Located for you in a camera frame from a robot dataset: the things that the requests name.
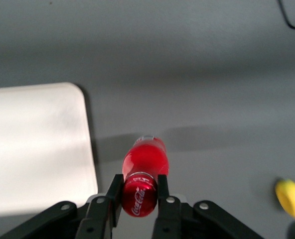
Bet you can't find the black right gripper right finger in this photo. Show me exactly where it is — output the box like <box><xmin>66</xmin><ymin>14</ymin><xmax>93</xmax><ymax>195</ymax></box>
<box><xmin>151</xmin><ymin>174</ymin><xmax>264</xmax><ymax>239</ymax></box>

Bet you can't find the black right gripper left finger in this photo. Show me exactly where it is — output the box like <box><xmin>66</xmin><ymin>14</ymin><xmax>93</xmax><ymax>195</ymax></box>
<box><xmin>0</xmin><ymin>174</ymin><xmax>125</xmax><ymax>239</ymax></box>

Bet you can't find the white rectangular tray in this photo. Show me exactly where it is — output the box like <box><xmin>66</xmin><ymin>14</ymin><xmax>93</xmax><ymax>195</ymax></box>
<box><xmin>0</xmin><ymin>82</ymin><xmax>100</xmax><ymax>220</ymax></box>

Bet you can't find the yellow toy lemon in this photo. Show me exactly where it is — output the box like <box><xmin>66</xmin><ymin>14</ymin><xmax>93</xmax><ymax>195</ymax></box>
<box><xmin>274</xmin><ymin>177</ymin><xmax>295</xmax><ymax>220</ymax></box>

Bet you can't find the red coke bottle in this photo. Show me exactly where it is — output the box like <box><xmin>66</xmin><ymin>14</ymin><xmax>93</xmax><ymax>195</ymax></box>
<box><xmin>121</xmin><ymin>134</ymin><xmax>170</xmax><ymax>218</ymax></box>

